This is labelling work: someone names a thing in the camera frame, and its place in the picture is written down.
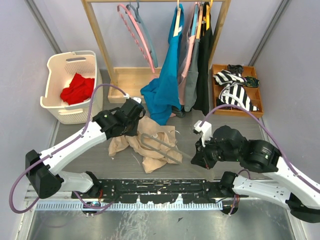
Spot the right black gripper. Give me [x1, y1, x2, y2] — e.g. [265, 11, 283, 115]
[190, 133, 239, 169]

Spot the beige t shirt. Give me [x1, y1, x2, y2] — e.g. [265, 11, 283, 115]
[108, 116, 183, 174]

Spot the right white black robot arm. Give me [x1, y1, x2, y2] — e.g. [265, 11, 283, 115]
[191, 121, 320, 224]

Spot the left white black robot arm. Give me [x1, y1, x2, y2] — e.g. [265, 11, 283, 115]
[25, 97, 146, 199]

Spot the blue t shirt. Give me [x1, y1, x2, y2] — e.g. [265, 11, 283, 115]
[140, 4, 185, 126]

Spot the black garment on hanger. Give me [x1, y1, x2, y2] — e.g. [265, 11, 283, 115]
[193, 2, 213, 115]

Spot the grey garment on hanger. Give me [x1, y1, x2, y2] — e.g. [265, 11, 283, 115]
[184, 38, 200, 112]

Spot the pink plastic hanger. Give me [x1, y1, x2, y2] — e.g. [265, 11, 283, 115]
[116, 3, 156, 74]

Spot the grey plastic hanger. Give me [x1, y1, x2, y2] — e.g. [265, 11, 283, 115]
[126, 0, 159, 68]

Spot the pink garment on hanger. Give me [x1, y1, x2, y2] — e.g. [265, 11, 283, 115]
[176, 2, 201, 106]

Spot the wooden hanger with blue shirt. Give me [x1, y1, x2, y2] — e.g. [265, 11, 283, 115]
[173, 0, 181, 37]

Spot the wooden clothes rack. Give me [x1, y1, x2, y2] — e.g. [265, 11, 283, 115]
[81, 0, 231, 98]

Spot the red cloth in basket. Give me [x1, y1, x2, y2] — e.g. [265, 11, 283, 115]
[60, 73, 95, 105]

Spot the black white striped cloth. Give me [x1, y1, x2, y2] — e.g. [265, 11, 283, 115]
[213, 70, 259, 112]

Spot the orange wooden compartment tray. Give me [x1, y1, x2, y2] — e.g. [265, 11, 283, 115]
[212, 64, 264, 118]

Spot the dark patterned cloth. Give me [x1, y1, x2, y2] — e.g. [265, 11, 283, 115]
[244, 76, 260, 88]

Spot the white laundry basket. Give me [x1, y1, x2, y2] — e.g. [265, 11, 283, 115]
[40, 50, 103, 125]

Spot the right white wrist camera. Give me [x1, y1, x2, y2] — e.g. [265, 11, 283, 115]
[193, 120, 212, 147]

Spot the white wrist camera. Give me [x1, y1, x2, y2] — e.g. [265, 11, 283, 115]
[193, 120, 212, 147]
[123, 93, 142, 104]

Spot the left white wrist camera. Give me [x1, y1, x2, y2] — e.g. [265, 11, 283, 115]
[123, 93, 142, 104]

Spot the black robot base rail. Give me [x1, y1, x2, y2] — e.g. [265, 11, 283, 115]
[71, 179, 240, 214]

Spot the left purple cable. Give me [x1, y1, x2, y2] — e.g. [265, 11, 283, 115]
[9, 83, 128, 215]

